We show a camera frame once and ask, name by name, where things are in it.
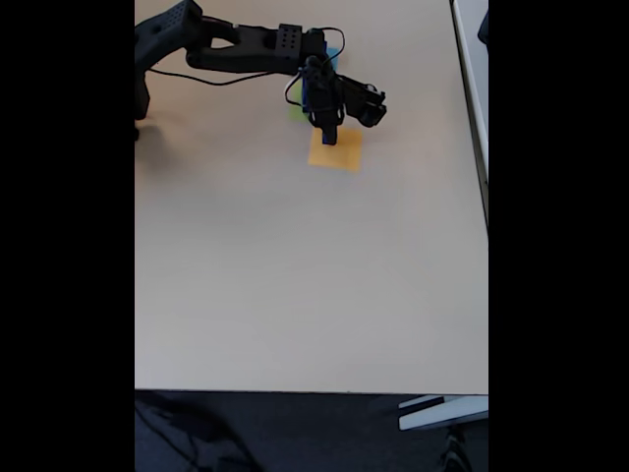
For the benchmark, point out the large blue cube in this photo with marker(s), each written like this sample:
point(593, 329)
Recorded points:
point(305, 96)

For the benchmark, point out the white neighbouring table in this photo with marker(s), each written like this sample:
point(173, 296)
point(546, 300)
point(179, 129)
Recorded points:
point(474, 74)

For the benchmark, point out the green paper square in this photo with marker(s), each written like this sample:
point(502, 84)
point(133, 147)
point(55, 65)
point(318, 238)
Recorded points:
point(294, 114)

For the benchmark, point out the dark blue object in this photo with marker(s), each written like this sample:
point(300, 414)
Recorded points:
point(484, 27)

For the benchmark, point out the orange paper square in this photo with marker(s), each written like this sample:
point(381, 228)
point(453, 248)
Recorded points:
point(344, 157)

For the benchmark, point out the blue paper square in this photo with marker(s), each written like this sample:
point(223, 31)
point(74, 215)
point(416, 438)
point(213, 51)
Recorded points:
point(333, 53)

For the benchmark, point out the black camera box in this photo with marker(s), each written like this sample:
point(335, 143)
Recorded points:
point(366, 105)

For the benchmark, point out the white table foot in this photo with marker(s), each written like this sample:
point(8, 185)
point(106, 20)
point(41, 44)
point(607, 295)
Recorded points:
point(442, 413)

